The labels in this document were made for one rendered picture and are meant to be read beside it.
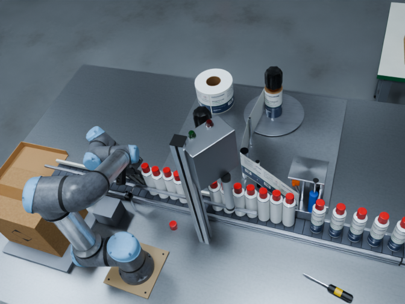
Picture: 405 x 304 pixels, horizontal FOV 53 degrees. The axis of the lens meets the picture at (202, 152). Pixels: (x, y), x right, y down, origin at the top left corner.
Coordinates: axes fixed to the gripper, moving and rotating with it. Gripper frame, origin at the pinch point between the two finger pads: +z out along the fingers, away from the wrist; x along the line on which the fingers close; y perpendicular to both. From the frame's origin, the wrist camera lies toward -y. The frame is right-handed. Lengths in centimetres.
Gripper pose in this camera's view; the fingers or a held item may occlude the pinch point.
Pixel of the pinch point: (144, 184)
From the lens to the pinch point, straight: 189.6
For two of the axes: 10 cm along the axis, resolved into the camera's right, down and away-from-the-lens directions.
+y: 3.2, -7.6, 5.6
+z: 5.8, 6.3, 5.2
